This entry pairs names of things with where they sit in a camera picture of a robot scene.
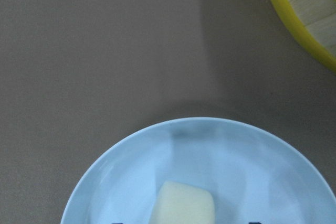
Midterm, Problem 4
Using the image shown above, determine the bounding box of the light blue plate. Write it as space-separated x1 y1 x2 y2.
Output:
61 118 335 223

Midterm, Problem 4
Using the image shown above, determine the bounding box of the yellow bamboo steamer basket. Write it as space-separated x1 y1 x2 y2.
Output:
271 0 335 71

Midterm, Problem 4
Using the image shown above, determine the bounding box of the white steamed bun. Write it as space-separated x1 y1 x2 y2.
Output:
149 181 215 223

